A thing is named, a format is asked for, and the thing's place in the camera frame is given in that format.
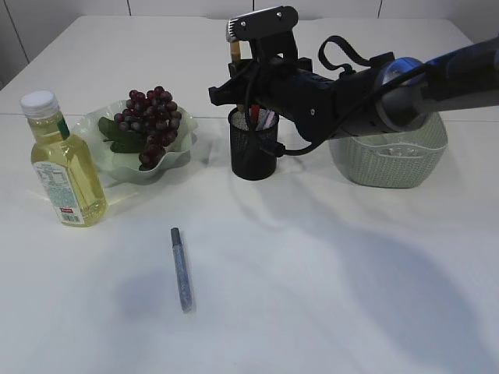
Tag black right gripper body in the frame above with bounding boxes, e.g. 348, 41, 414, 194
208, 56, 324, 117

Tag pink scissors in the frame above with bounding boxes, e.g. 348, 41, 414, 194
260, 111, 275, 130

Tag red glitter pen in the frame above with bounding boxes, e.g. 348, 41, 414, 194
249, 104, 260, 130

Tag gold glitter pen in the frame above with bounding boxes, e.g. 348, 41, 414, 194
230, 41, 247, 116

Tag clear plastic sheet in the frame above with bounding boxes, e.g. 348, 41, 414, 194
378, 143, 423, 158

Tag purple artificial grape bunch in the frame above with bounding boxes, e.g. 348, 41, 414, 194
98, 86, 182, 171

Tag silver glitter pen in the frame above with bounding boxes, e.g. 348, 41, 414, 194
171, 228, 193, 313

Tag yellow tea bottle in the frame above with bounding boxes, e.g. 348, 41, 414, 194
20, 90, 107, 228

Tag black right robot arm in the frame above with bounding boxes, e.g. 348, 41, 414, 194
208, 36, 498, 144

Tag black mesh pen holder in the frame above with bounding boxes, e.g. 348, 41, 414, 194
228, 108, 277, 181

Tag green plastic woven basket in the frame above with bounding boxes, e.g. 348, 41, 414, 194
329, 114, 448, 189

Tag green wavy glass plate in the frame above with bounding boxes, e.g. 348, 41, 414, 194
71, 101, 198, 184

